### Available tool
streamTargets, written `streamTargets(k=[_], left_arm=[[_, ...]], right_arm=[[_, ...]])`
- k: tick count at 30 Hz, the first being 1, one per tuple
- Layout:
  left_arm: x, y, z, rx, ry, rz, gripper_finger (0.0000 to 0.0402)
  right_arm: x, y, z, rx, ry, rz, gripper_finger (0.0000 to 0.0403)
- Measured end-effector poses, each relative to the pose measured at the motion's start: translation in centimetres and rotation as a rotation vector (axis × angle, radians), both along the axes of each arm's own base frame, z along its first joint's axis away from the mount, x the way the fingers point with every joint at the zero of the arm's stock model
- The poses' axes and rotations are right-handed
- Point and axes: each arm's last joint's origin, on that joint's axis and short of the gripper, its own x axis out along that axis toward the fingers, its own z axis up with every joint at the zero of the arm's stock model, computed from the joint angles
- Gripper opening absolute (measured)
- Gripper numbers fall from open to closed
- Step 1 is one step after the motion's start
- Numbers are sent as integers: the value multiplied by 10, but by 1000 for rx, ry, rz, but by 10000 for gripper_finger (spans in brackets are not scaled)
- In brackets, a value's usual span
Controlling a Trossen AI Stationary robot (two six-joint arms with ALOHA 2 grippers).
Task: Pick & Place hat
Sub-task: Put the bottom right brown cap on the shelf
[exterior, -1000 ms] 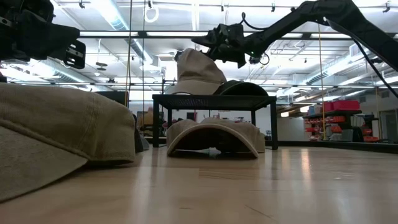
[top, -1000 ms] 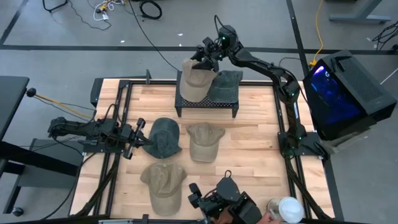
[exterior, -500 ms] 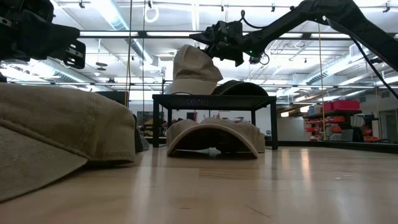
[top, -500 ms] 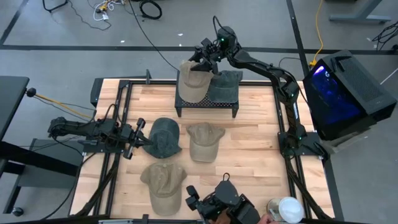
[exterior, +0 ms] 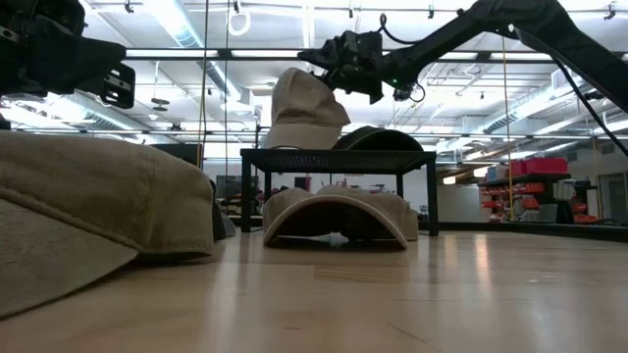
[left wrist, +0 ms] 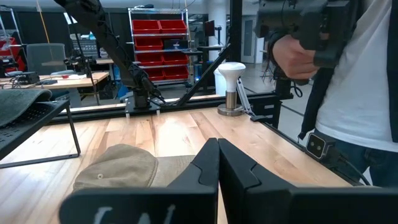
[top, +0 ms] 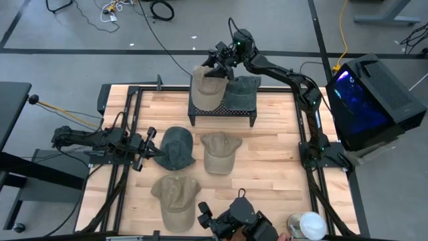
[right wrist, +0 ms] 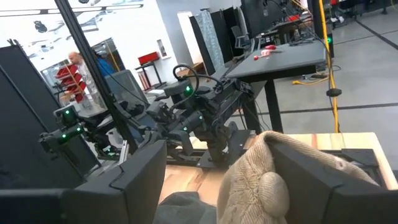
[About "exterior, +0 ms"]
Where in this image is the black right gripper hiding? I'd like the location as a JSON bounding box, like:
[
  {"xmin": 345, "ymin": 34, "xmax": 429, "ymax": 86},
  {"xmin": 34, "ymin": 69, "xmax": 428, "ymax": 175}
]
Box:
[{"xmin": 296, "ymin": 29, "xmax": 401, "ymax": 105}]

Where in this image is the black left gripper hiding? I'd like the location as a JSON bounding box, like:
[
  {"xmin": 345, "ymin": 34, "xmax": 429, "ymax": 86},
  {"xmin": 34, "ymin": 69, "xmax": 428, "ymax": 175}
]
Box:
[{"xmin": 0, "ymin": 0, "xmax": 136, "ymax": 110}]

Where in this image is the tan baseball cap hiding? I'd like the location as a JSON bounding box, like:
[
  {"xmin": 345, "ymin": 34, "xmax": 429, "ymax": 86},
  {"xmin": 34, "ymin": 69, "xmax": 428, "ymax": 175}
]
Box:
[
  {"xmin": 261, "ymin": 184, "xmax": 420, "ymax": 250},
  {"xmin": 259, "ymin": 67, "xmax": 352, "ymax": 151},
  {"xmin": 0, "ymin": 129, "xmax": 216, "ymax": 320}
]

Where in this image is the black perforated metal rack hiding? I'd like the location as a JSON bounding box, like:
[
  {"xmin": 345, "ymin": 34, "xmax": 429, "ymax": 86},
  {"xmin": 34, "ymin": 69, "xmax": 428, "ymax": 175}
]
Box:
[{"xmin": 239, "ymin": 148, "xmax": 440, "ymax": 237}]

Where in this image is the black monitor screen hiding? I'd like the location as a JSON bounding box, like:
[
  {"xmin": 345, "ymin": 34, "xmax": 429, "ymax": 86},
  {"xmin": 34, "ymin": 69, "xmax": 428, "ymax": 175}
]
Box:
[{"xmin": 150, "ymin": 142, "xmax": 204, "ymax": 169}]

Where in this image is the large red storage bin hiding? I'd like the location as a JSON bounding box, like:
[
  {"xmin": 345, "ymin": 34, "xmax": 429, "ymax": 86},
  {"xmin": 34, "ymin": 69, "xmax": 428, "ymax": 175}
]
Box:
[{"xmin": 509, "ymin": 157, "xmax": 569, "ymax": 177}]

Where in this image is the storage shelf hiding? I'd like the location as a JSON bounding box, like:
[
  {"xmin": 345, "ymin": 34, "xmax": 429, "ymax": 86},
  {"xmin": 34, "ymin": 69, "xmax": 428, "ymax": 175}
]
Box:
[{"xmin": 478, "ymin": 156, "xmax": 600, "ymax": 226}]

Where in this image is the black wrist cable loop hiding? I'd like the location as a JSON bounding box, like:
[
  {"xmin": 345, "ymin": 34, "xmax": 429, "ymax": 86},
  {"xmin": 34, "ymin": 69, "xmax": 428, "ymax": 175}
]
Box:
[{"xmin": 377, "ymin": 13, "xmax": 424, "ymax": 46}]

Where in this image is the black ceiling camera with cable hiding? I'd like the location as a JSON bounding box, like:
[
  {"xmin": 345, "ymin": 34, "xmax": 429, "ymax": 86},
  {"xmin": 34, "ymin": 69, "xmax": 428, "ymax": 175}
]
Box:
[{"xmin": 392, "ymin": 80, "xmax": 427, "ymax": 104}]

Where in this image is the black aluminium rig frame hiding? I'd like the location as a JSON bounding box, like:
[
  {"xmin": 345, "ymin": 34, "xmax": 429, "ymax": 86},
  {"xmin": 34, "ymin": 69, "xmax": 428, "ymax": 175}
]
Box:
[{"xmin": 12, "ymin": 47, "xmax": 628, "ymax": 244}]

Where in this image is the thin black hanging cable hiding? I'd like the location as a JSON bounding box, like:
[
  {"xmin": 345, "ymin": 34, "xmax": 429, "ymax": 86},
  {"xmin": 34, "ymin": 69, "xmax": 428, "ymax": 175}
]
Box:
[{"xmin": 223, "ymin": 0, "xmax": 232, "ymax": 212}]

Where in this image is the white hanging ring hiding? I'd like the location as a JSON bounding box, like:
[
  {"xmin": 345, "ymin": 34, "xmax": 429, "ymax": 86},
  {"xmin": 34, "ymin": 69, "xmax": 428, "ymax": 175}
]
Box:
[{"xmin": 227, "ymin": 9, "xmax": 252, "ymax": 37}]

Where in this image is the silver ventilation duct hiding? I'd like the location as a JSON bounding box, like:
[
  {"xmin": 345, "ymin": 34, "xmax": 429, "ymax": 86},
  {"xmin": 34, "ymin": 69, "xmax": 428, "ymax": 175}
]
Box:
[
  {"xmin": 141, "ymin": 0, "xmax": 244, "ymax": 102},
  {"xmin": 483, "ymin": 63, "xmax": 628, "ymax": 134}
]

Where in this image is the orange hanging cable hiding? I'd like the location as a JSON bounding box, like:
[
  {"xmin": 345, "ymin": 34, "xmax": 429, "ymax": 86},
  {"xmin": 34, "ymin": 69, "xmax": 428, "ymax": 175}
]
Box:
[{"xmin": 195, "ymin": 0, "xmax": 211, "ymax": 171}]

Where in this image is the dark wall board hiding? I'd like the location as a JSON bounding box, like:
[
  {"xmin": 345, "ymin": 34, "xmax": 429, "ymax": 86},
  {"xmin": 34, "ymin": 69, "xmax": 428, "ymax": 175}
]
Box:
[{"xmin": 215, "ymin": 175, "xmax": 260, "ymax": 201}]

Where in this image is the yellow power cable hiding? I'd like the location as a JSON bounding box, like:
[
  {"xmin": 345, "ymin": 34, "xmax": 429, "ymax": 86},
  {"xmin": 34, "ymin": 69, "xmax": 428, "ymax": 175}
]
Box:
[{"xmin": 498, "ymin": 36, "xmax": 515, "ymax": 223}]

